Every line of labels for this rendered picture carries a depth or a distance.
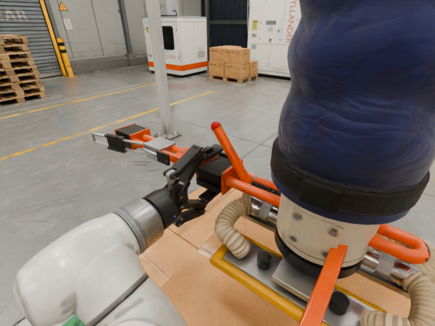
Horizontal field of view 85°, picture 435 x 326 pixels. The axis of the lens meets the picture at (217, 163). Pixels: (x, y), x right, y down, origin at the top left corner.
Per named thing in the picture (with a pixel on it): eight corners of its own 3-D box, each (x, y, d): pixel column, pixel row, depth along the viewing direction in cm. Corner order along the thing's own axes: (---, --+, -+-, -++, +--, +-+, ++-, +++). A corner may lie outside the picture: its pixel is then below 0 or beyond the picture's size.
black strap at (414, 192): (419, 164, 43) (430, 144, 41) (417, 249, 27) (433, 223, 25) (297, 134, 54) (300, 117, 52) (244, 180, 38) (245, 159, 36)
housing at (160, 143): (177, 155, 72) (176, 141, 69) (160, 164, 67) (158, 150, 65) (162, 149, 75) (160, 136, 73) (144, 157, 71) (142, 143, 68)
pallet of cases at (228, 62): (257, 78, 761) (260, 46, 715) (241, 84, 691) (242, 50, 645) (226, 74, 824) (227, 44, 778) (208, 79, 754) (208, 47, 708)
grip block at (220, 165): (243, 178, 61) (245, 158, 58) (221, 197, 54) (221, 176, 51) (217, 167, 66) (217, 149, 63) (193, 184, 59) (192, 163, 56)
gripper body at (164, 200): (134, 190, 45) (170, 169, 51) (142, 223, 49) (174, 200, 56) (161, 206, 41) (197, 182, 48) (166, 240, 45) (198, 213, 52)
